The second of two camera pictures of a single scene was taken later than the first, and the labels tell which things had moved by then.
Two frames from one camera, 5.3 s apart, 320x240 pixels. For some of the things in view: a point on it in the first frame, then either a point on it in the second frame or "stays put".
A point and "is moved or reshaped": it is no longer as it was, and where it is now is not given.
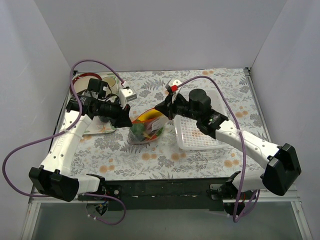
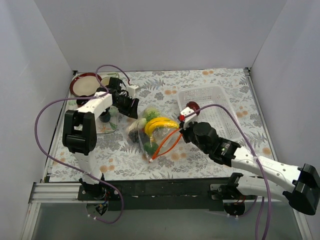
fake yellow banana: [153, 113] → [153, 123]
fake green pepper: [138, 129] → [150, 147]
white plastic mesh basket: [190, 136] is moved or reshaped
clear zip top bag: [148, 126] is moved or reshaped
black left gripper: [119, 114] → [130, 105]
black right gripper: [171, 108] → [186, 130]
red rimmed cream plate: [81, 81] stays put
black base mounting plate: [161, 195] stays put
